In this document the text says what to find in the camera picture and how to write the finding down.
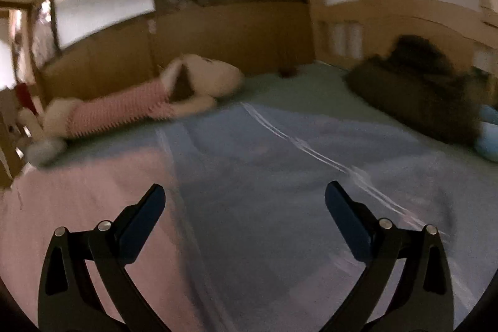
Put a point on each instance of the light blue pillow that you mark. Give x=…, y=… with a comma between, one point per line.
x=487, y=143

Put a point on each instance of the wooden bed headboard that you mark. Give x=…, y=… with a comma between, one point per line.
x=12, y=138

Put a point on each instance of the black clothes pile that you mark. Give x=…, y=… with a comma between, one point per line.
x=417, y=85

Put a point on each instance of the blue plaid bed sheet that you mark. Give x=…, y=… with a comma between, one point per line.
x=259, y=250

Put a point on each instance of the long striped plush dog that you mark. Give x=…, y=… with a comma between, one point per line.
x=189, y=85

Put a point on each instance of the pink hooded winter coat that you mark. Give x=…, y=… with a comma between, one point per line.
x=78, y=196

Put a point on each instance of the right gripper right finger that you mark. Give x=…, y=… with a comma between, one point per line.
x=406, y=284

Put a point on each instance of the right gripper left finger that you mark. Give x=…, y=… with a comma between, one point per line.
x=84, y=284

